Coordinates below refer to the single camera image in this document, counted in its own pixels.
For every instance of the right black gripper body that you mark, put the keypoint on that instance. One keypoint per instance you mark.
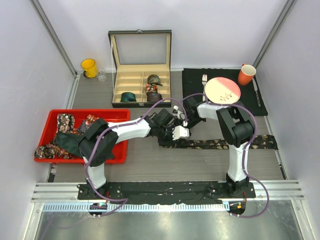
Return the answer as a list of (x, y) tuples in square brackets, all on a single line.
[(192, 122)]

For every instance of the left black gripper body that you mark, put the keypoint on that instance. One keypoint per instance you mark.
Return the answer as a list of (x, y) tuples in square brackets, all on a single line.
[(165, 136)]

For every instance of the black gold leaf tie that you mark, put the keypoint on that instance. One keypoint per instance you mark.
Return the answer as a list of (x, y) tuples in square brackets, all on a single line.
[(261, 142)]

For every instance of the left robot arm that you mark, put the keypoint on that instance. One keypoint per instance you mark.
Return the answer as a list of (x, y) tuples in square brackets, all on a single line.
[(98, 141)]

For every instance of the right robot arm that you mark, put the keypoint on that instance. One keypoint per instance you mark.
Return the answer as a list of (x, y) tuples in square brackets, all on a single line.
[(238, 128)]

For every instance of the black placemat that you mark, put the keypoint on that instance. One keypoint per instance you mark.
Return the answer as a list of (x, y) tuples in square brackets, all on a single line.
[(192, 83)]

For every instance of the pink cream plate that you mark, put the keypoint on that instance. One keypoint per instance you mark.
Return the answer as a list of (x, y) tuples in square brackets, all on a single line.
[(221, 90)]

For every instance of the rolled dark maroon tie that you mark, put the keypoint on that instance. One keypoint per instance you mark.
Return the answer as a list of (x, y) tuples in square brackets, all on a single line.
[(153, 97)]

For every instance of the silver fork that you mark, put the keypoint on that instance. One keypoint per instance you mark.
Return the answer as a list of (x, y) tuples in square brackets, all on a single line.
[(204, 82)]

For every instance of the rolled orange floral tie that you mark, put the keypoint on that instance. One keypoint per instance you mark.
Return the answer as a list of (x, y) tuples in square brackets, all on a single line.
[(151, 88)]

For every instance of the rolled green blue tie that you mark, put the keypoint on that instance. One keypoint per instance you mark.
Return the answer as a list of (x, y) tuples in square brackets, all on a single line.
[(128, 97)]

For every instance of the silver knife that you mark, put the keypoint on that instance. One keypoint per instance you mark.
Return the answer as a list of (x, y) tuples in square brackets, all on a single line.
[(255, 86)]

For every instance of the orange mug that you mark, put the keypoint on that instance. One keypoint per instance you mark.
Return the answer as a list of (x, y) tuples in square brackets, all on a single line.
[(246, 74)]

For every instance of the orange striped rolled tie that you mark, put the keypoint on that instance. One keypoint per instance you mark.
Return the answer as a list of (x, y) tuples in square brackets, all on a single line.
[(90, 119)]

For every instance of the black tie storage box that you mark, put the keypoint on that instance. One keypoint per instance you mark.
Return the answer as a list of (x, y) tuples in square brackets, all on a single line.
[(136, 54)]

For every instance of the clear glass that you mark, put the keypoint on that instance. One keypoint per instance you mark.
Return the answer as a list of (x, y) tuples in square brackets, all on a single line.
[(101, 75)]

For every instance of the dark green leaf tie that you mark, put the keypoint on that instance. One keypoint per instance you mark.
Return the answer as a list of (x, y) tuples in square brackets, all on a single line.
[(69, 142)]

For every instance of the yellow mug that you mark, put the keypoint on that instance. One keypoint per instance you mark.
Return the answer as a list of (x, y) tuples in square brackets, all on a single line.
[(90, 69)]

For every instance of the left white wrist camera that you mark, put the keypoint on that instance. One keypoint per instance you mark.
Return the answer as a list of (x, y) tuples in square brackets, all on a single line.
[(180, 132)]

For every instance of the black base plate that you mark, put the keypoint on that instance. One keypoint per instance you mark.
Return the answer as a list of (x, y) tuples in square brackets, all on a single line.
[(162, 192)]

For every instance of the aluminium front rail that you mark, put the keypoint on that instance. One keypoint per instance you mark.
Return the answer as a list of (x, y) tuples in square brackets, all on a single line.
[(62, 197)]

